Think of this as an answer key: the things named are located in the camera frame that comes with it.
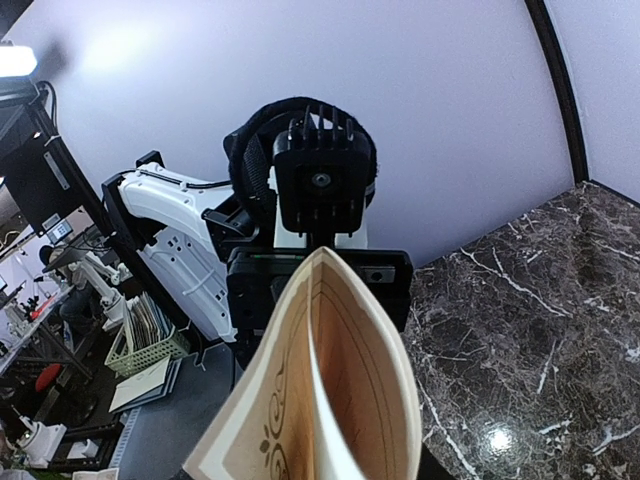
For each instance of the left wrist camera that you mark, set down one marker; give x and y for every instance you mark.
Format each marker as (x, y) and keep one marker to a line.
(325, 166)

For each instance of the beige ornate letter paper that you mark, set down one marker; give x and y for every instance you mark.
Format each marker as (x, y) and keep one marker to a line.
(329, 394)

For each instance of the green plastic basket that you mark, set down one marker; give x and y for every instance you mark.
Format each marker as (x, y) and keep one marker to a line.
(146, 337)

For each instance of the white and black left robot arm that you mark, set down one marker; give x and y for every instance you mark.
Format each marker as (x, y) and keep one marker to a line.
(220, 249)

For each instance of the white slotted cable duct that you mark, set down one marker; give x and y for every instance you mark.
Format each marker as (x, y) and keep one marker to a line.
(130, 418)

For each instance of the black metal shelf frame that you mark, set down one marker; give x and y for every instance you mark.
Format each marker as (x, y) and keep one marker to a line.
(49, 184)

